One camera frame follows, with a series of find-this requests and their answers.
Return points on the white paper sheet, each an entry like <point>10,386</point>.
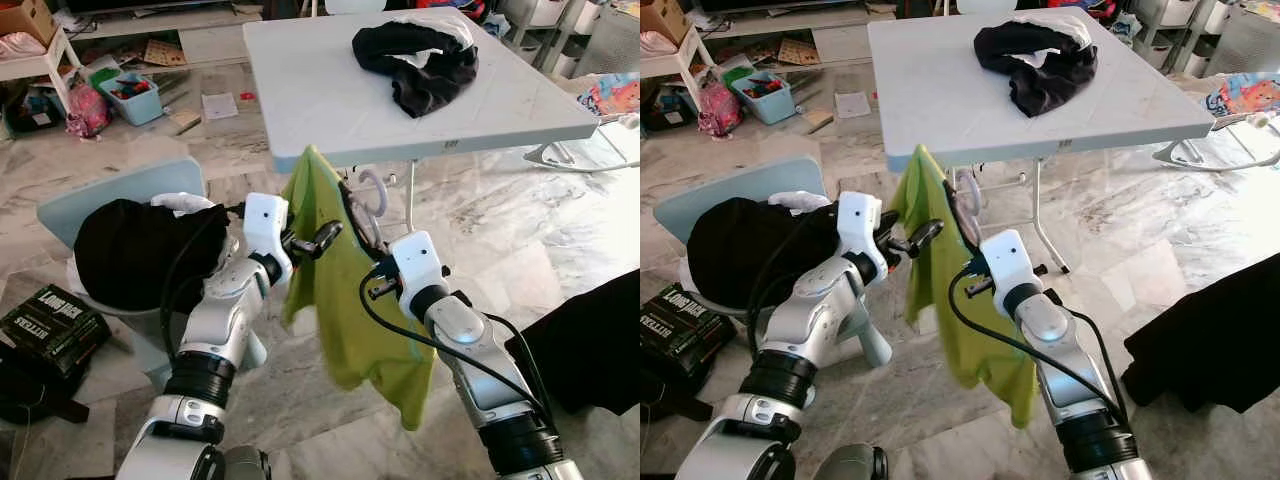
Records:
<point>220,105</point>
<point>853,105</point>

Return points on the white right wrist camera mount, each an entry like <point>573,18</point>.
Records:
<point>1005,260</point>
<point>415,262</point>

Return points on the pale lilac plastic hanger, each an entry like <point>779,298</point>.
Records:
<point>385,190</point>
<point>979,193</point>

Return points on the grey metal shelf rack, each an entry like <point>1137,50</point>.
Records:
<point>540,35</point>
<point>1165,35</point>

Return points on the pink patterned bag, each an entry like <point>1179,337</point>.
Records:
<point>718,110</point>
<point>88,110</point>

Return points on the small white garment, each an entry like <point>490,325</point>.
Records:
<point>180,203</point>
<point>800,202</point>

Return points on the white perforated hamper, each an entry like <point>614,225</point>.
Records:
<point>1245,40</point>
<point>610,40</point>

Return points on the light blue storage bin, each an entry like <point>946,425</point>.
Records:
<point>770,105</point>
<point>135,105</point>

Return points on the black printed cardboard box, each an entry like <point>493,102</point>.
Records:
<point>50,330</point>
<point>685,335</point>

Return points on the grey left robot leg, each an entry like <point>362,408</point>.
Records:
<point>850,465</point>
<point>245,465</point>

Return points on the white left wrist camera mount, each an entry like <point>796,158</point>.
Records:
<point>265,225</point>
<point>858,225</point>

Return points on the white low rack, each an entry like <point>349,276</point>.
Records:
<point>68,70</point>
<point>700,70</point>

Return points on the black heaped garment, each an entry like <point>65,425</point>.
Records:
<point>745,250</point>
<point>130,250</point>

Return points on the light blue plastic chair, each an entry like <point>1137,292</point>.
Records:
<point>110,190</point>
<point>730,190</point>

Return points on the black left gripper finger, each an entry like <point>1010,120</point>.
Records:
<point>926,234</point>
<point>330,234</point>

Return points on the white folding table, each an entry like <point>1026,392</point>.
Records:
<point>940,90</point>
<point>320,90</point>

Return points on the black garment with white trim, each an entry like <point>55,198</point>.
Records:
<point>420,80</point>
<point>1040,80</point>

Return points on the black bag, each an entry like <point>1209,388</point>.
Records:
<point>30,390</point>
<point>665,395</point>

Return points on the yellow-green shirt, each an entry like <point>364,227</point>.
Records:
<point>950,300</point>
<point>340,300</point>

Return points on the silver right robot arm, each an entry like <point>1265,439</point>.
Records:
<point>470,350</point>
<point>1060,360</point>

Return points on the colourful baby bouncer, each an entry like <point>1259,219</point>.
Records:
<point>1240,98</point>
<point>610,95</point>

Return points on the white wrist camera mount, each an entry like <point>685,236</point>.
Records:
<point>265,225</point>
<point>1005,260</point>
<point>858,225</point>
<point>415,262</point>

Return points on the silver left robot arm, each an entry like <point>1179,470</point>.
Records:
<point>810,320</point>
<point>215,320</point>

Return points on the brown puzzle board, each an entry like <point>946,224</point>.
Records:
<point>165,53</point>
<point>797,52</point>

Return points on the white TV cabinet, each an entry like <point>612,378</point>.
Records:
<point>210,45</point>
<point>840,45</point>

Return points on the brown cardboard box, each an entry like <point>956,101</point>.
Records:
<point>25,20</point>
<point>662,20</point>

